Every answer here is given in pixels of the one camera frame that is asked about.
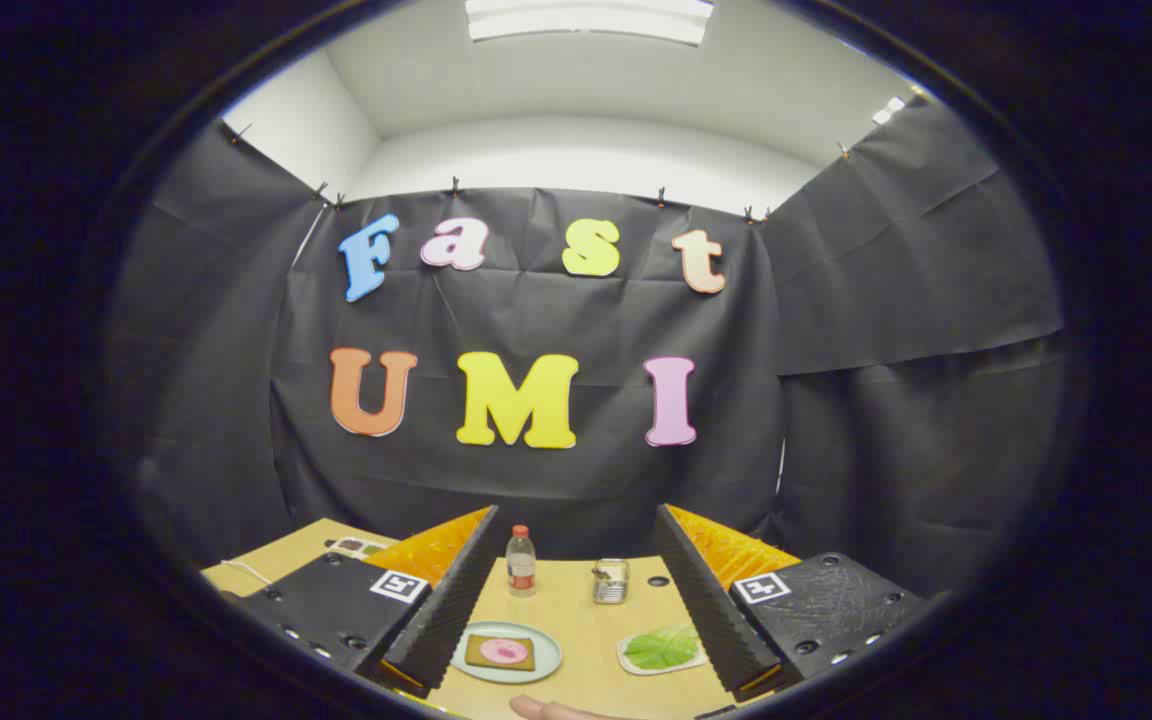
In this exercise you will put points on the clear red-capped water bottle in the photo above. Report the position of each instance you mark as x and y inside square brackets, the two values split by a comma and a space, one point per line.
[521, 565]

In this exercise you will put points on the small ceiling light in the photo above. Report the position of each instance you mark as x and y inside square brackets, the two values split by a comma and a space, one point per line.
[888, 109]

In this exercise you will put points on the green lettuce leaf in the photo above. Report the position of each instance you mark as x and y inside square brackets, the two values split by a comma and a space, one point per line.
[661, 648]

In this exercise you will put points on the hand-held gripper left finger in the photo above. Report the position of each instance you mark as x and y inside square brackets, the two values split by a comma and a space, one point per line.
[451, 610]

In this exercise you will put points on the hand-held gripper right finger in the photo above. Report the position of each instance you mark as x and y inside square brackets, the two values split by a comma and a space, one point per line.
[711, 610]

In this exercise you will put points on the small white square plate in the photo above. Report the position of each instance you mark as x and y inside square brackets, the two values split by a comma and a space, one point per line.
[626, 661]

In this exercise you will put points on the pink ham slice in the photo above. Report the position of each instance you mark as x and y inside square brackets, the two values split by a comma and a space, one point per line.
[503, 650]

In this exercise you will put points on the pale green round plate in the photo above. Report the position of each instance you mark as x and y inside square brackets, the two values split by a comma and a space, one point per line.
[546, 655]

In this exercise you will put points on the long ceiling light panel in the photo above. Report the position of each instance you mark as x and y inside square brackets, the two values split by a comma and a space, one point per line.
[586, 18]

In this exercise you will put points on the black backdrop cloth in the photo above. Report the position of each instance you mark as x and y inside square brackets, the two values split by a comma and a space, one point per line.
[536, 480]

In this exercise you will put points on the brown toast slice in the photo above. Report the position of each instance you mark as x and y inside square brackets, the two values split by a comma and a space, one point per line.
[476, 655]

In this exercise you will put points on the white seasoning tray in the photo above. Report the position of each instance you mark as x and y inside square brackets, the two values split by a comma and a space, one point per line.
[356, 546]

